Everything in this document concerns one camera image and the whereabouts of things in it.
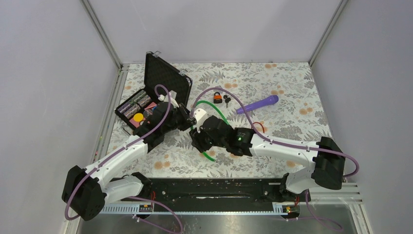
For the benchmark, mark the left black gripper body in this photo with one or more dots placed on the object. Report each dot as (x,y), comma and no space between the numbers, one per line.
(180,120)

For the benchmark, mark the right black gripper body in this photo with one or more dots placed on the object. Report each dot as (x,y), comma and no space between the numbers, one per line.
(204,141)

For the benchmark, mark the green cable lock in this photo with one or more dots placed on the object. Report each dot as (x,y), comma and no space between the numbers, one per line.
(205,154)

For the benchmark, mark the orange black padlock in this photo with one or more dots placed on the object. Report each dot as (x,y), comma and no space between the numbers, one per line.
(217,98)

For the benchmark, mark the black keys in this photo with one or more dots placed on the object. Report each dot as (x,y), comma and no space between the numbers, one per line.
(227,100)

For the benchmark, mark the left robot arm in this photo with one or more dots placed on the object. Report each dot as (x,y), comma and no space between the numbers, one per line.
(87,190)

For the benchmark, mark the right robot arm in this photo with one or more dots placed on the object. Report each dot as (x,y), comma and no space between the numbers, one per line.
(322,162)

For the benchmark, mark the black poker chip case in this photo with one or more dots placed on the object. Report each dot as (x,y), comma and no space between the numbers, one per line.
(157,71)

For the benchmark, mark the yellow round chip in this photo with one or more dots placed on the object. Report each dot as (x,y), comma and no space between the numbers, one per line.
(138,117)

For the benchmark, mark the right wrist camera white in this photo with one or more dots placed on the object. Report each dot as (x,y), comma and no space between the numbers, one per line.
(200,115)

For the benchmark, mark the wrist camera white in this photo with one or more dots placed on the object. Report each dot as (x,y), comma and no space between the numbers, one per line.
(200,115)
(169,98)

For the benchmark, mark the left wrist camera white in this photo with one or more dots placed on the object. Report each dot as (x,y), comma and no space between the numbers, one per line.
(169,98)

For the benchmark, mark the black mounting base plate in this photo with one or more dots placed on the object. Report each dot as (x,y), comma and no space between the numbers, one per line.
(218,196)

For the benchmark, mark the purple cylindrical handle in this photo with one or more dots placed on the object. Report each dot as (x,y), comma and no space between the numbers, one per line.
(271,100)

